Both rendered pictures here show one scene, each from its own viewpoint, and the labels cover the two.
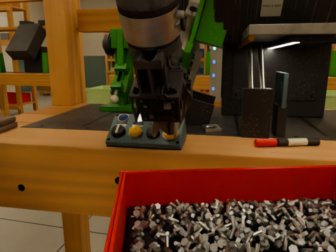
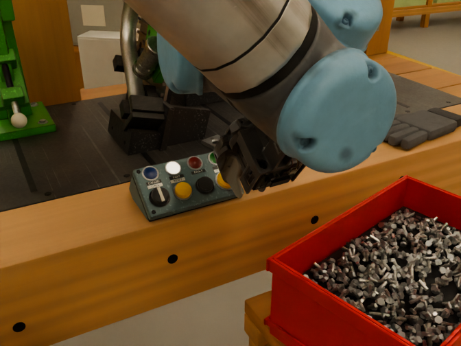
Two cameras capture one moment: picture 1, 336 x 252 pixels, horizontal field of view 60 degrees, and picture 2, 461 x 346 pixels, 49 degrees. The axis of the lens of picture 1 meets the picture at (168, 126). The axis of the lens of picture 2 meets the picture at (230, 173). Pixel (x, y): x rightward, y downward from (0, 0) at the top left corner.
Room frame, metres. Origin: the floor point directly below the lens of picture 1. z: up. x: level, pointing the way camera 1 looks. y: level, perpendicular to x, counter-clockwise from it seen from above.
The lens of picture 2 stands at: (0.02, 0.39, 1.29)
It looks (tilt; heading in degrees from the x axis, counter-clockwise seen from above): 28 degrees down; 322
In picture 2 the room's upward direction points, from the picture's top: straight up
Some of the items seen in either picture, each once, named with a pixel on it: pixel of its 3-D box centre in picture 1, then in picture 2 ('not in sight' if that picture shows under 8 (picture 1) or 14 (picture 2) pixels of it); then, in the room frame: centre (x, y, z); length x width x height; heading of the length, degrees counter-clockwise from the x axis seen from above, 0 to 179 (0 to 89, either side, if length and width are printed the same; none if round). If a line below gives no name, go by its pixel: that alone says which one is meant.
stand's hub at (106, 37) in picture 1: (108, 44); not in sight; (1.04, 0.20, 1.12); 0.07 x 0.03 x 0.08; 170
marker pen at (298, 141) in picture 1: (287, 142); not in sight; (0.56, -0.24, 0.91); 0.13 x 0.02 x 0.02; 94
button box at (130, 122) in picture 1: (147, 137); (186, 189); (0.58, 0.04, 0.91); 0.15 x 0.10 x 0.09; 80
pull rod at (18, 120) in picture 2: (115, 94); (16, 110); (0.95, 0.17, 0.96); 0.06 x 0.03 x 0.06; 170
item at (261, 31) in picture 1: (275, 39); not in sight; (0.73, -0.26, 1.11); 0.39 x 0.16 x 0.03; 170
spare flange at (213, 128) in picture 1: (211, 128); (219, 143); (0.70, -0.11, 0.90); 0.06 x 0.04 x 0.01; 4
